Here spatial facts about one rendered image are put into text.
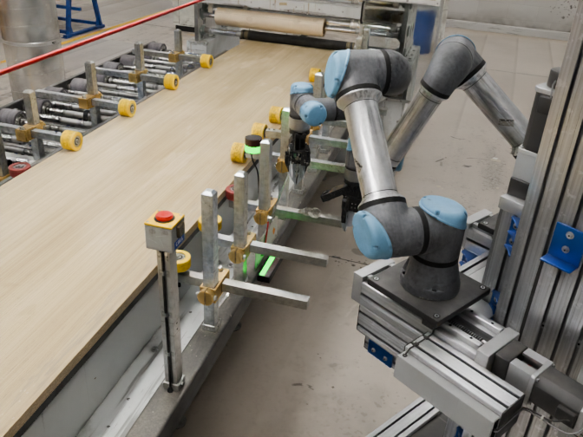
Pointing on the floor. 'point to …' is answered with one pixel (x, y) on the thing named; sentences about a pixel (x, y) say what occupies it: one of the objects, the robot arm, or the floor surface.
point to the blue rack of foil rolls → (79, 19)
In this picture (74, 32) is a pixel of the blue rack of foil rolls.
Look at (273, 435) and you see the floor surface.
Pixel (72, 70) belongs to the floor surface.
